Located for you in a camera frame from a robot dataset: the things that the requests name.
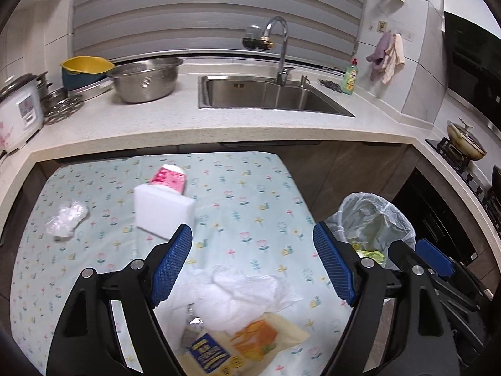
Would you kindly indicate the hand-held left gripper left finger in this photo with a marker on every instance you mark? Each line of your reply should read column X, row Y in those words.
column 172, row 266

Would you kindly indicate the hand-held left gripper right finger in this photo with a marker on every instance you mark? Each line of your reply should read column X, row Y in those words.
column 332, row 266

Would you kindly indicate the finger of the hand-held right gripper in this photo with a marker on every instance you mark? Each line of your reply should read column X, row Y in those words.
column 434, row 258
column 402, row 253

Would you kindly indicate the yellow green wrapper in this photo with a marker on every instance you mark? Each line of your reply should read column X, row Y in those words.
column 370, row 252

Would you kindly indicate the translucent trash bag liner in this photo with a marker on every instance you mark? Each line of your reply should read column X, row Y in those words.
column 372, row 215

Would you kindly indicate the white sponge block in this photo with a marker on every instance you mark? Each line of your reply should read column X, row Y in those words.
column 160, row 207

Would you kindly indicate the white plastic bag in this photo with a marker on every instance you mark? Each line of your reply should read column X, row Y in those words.
column 235, row 293

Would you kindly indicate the pink packet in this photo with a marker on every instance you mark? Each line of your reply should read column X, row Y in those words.
column 168, row 178

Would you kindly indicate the blue and yellow snack packet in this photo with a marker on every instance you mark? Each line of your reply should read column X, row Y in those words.
column 207, row 350

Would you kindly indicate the cream wrapper orange print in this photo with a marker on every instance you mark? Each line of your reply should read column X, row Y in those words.
column 258, row 333

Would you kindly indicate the clear plastic wrap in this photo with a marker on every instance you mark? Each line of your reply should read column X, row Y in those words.
column 66, row 217

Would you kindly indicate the black built-in appliance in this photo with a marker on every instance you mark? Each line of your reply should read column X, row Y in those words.
column 438, row 211

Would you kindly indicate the floral tablecloth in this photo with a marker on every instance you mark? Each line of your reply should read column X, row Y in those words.
column 242, row 211

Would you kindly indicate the black gas stove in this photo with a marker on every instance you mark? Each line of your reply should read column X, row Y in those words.
column 469, row 172

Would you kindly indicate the frying pan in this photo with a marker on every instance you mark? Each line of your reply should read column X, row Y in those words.
column 467, row 143

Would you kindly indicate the green dish soap bottle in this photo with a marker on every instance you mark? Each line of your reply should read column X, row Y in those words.
column 351, row 80

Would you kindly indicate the dark scouring pad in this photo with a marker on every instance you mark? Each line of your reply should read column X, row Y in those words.
column 330, row 85

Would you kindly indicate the stainless steel sink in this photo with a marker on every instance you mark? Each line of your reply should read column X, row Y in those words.
column 266, row 94

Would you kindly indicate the sink soap dispenser knob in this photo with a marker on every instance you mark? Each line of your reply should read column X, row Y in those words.
column 304, row 80

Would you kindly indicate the steel colander bowl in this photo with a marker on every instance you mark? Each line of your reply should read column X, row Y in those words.
column 145, row 80

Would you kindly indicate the round metal steamer rack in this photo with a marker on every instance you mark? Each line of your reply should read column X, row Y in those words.
column 64, row 110

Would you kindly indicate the metal tray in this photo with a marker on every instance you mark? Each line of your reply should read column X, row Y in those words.
column 92, row 91

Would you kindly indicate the cream hanging cloth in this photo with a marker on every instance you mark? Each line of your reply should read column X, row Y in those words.
column 394, row 56

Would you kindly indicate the purple hanging cloth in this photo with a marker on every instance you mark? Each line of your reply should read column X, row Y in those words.
column 379, row 55

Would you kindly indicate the black range hood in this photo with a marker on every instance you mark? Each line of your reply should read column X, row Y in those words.
column 477, row 58

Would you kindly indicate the stacked metal steamer pot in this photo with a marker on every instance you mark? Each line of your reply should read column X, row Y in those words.
column 51, row 94

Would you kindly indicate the yellow and blue bowl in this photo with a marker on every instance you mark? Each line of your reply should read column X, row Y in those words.
column 86, row 70

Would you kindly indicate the white rice cooker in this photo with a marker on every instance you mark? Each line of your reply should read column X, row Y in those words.
column 19, row 113

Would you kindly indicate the chrome faucet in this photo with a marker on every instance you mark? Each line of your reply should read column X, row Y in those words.
column 282, row 51

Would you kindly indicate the grey window blind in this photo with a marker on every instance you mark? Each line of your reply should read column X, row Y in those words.
column 219, row 8

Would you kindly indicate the wall socket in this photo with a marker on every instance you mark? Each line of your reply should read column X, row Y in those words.
column 381, row 26

